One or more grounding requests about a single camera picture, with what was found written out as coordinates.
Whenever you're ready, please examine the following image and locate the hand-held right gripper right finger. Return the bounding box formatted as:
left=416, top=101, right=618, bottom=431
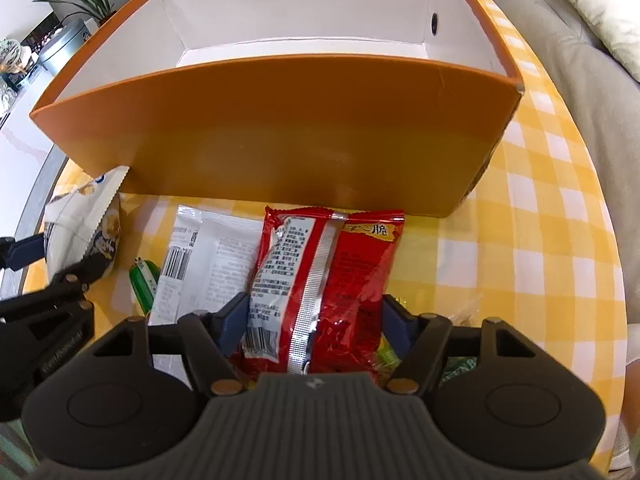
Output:
left=381, top=294, right=533, bottom=395

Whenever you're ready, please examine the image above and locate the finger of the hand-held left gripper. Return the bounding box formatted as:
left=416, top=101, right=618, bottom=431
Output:
left=0, top=234, right=47, bottom=272
left=0, top=252, right=118, bottom=323

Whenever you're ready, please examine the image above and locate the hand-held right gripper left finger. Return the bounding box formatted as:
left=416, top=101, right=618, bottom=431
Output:
left=92, top=291, right=251, bottom=396

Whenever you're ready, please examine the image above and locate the white puffed snack bag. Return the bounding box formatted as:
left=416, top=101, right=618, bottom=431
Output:
left=42, top=166, right=130, bottom=281

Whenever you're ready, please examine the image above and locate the red snack bag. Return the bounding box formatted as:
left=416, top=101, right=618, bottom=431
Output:
left=239, top=205, right=406, bottom=377

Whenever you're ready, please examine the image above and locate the white snack packet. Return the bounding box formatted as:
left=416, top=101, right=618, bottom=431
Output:
left=147, top=204, right=266, bottom=391

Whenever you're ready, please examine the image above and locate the small green snack packet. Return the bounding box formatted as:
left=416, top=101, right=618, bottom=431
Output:
left=129, top=258, right=162, bottom=317

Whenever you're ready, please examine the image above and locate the orange cardboard box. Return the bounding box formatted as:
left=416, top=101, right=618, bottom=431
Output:
left=28, top=0, right=526, bottom=220

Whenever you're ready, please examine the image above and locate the yellow checked tablecloth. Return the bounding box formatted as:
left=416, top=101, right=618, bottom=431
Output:
left=20, top=0, right=630, bottom=476

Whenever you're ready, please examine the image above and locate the round decorative fan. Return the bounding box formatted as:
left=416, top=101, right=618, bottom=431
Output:
left=0, top=37, right=23, bottom=75

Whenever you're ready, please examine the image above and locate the silver trash can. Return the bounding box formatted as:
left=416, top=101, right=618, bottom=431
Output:
left=37, top=17, right=96, bottom=77

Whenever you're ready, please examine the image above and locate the beige sofa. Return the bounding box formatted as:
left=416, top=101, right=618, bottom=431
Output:
left=492, top=0, right=640, bottom=361

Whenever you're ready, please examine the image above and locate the beige pillow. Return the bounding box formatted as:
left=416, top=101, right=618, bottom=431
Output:
left=537, top=0, right=640, bottom=86

